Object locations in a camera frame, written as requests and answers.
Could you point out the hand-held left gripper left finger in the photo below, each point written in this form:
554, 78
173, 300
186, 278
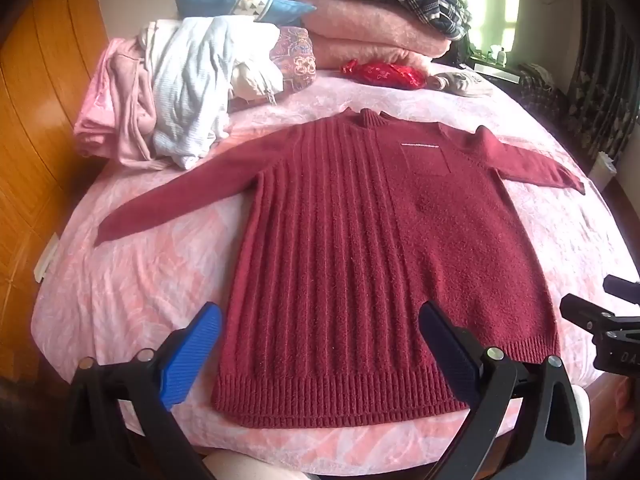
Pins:
192, 355

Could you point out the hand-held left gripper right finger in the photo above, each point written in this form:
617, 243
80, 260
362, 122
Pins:
450, 355

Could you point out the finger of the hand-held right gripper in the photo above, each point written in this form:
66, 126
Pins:
622, 287
582, 310

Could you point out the dark red knitted sweater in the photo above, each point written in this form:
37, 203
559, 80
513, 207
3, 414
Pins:
350, 260

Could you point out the pink floral bed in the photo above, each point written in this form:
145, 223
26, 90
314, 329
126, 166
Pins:
150, 285

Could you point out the white tissue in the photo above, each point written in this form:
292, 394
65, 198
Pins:
604, 170

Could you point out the dark floral curtain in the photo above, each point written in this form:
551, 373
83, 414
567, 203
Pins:
605, 85

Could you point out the dark checked cloth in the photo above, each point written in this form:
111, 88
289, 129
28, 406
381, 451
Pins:
540, 92

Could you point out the pink garment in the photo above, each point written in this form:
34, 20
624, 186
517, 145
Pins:
115, 110

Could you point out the beige cloth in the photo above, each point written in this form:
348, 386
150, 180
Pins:
462, 82

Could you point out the white ribbed garment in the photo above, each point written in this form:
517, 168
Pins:
190, 90

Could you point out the small bottle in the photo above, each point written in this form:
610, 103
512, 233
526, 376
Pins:
496, 54

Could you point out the cream zippered garment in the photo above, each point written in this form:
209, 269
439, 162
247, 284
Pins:
250, 82

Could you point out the red patterned cloth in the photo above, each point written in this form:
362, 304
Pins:
385, 74

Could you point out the patterned pillow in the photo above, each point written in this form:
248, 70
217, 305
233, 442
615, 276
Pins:
297, 60

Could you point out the pink folded blanket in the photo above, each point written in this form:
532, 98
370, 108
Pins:
360, 30

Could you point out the blue pillow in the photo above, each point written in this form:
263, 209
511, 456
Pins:
220, 0

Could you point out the white wall socket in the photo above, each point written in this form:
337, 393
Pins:
47, 255

